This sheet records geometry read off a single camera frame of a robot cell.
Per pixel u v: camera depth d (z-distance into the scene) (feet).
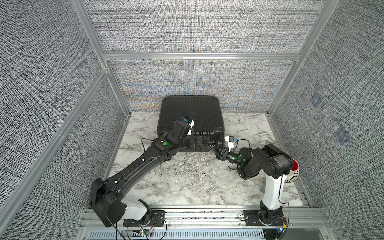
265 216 2.14
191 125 2.26
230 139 2.74
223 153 2.71
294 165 2.69
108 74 3.10
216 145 2.69
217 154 2.94
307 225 2.42
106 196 1.27
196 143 2.18
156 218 2.50
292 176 2.81
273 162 1.74
